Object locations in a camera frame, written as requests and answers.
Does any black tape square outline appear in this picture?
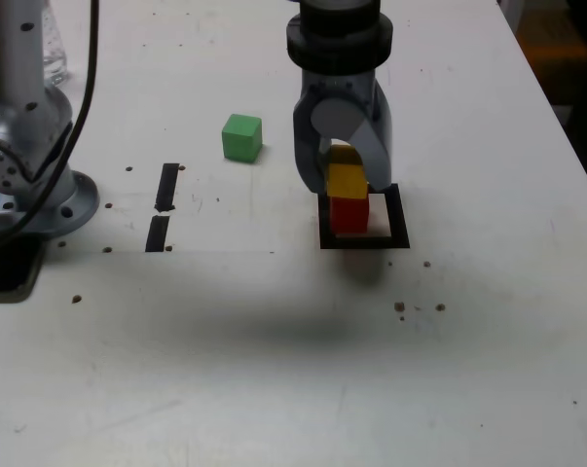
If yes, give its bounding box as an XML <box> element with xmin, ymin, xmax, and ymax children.
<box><xmin>316</xmin><ymin>183</ymin><xmax>411</xmax><ymax>251</ymax></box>

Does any yellow cube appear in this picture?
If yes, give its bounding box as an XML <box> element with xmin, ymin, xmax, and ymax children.
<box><xmin>324</xmin><ymin>144</ymin><xmax>370</xmax><ymax>200</ymax></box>

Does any black tape strip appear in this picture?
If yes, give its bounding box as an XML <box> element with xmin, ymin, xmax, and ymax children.
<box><xmin>144</xmin><ymin>162</ymin><xmax>181</xmax><ymax>254</ymax></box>

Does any green cube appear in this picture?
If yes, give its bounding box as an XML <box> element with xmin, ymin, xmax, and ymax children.
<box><xmin>221</xmin><ymin>113</ymin><xmax>264</xmax><ymax>164</ymax></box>

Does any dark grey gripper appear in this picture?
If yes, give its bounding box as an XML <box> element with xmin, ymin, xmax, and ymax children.
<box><xmin>291</xmin><ymin>66</ymin><xmax>396</xmax><ymax>195</ymax></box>

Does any dark flat box grey rim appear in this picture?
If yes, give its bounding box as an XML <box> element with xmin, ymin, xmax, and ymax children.
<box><xmin>0</xmin><ymin>233</ymin><xmax>46</xmax><ymax>304</ymax></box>

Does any red cube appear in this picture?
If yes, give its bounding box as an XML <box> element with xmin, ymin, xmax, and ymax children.
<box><xmin>329</xmin><ymin>194</ymin><xmax>371</xmax><ymax>234</ymax></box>

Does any clear plastic bottle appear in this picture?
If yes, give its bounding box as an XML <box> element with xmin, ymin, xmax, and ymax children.
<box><xmin>42</xmin><ymin>0</ymin><xmax>69</xmax><ymax>89</ymax></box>

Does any orange box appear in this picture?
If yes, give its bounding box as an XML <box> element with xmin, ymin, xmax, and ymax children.
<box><xmin>516</xmin><ymin>7</ymin><xmax>587</xmax><ymax>63</ymax></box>

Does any thick black cable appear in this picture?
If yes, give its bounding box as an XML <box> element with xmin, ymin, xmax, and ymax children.
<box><xmin>0</xmin><ymin>0</ymin><xmax>101</xmax><ymax>258</ymax></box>

